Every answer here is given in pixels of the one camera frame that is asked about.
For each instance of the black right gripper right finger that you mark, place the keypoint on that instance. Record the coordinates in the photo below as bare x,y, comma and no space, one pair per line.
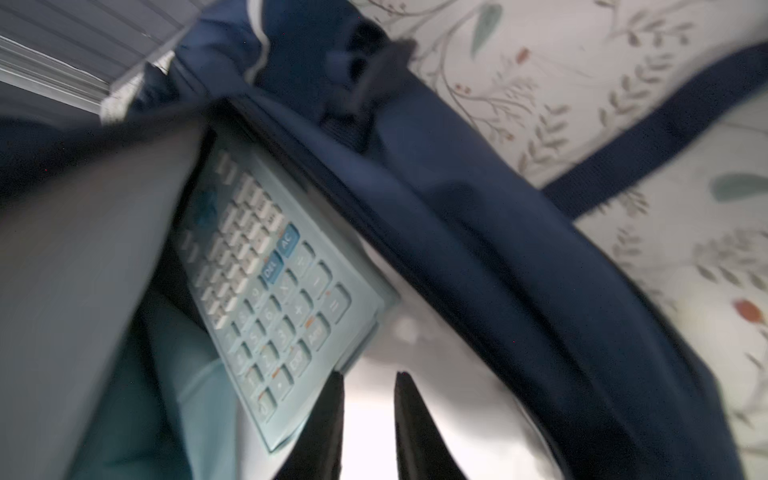
421,451

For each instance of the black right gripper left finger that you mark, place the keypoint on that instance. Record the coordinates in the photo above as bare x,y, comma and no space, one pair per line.
317,452

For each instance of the navy blue student backpack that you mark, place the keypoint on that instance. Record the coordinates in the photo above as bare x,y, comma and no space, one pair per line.
568,197

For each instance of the light blue calculator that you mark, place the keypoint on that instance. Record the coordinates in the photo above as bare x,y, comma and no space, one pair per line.
286,297

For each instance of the light blue pencil case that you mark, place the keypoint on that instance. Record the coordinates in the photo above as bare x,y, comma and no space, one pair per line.
169,410

